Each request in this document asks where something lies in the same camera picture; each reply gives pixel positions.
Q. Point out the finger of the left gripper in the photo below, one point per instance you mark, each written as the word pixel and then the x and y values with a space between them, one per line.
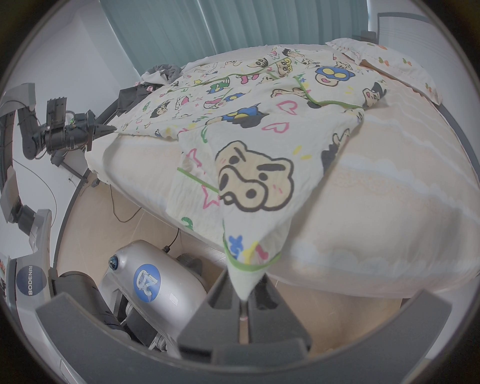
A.
pixel 103 131

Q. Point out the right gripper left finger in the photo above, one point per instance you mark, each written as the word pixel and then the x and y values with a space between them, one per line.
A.
pixel 217 318

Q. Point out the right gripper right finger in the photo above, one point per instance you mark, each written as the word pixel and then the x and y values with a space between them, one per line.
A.
pixel 277 322

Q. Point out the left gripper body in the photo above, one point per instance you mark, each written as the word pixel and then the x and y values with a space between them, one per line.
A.
pixel 77 135

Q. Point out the white printed pyjama top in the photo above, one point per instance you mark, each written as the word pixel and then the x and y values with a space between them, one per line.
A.
pixel 255 176

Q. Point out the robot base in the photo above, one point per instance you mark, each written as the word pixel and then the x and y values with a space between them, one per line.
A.
pixel 176 285

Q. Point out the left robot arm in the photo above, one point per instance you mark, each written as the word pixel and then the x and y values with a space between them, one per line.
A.
pixel 29 144

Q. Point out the pile of clothes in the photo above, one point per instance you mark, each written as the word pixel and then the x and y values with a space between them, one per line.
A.
pixel 165 73

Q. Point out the bed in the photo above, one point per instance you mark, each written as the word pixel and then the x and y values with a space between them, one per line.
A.
pixel 393 195

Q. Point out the blue-green curtain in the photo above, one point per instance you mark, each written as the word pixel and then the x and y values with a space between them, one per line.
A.
pixel 225 26

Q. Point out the grey white bedside table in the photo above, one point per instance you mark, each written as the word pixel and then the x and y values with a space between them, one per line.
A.
pixel 369 35

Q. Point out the white printed pillow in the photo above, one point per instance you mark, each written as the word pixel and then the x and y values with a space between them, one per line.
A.
pixel 408 71

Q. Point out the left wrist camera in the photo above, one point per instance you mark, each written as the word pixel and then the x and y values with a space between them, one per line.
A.
pixel 57 112

